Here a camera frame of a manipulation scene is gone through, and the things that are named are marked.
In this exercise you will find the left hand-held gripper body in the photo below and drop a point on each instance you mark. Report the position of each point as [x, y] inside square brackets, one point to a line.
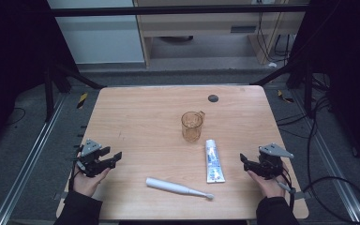
[90, 164]

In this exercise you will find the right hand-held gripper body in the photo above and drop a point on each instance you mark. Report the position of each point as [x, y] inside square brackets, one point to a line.
[270, 165]

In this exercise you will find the white toothpaste tube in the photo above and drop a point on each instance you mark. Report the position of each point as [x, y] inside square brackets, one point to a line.
[214, 162]

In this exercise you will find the white electric toothbrush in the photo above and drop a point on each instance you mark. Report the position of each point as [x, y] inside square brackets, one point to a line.
[168, 186]

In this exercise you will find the clear amber plastic cup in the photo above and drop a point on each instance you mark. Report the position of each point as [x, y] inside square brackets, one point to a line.
[192, 126]

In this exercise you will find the person's left hand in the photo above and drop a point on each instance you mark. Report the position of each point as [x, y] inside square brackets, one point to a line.
[86, 184]

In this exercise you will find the person's right hand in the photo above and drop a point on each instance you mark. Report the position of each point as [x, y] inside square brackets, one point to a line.
[268, 187]

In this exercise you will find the grey tape strip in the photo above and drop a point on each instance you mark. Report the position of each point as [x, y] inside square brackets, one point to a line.
[303, 195]
[60, 196]

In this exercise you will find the yellow black striped tape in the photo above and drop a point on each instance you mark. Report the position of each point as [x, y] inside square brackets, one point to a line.
[285, 97]
[82, 100]

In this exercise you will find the dark round table grommet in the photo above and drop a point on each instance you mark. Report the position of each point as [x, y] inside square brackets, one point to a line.
[213, 98]

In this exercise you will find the black metal stand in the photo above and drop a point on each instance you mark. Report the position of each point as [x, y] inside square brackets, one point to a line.
[48, 93]
[307, 90]

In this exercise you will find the small white floor object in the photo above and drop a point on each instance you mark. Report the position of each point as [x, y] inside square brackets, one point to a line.
[272, 65]

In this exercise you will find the white cabinet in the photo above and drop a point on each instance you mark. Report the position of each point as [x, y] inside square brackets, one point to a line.
[100, 37]

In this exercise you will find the black curtain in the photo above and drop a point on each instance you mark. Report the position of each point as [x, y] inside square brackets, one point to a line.
[12, 62]
[350, 62]

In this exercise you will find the light wooden desk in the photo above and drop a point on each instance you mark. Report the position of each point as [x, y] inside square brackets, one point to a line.
[200, 25]

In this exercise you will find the black horizontal bar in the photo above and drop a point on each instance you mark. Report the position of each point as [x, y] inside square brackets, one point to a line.
[168, 10]

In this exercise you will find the aluminium floor rail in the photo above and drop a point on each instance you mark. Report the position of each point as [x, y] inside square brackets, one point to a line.
[28, 159]
[331, 162]

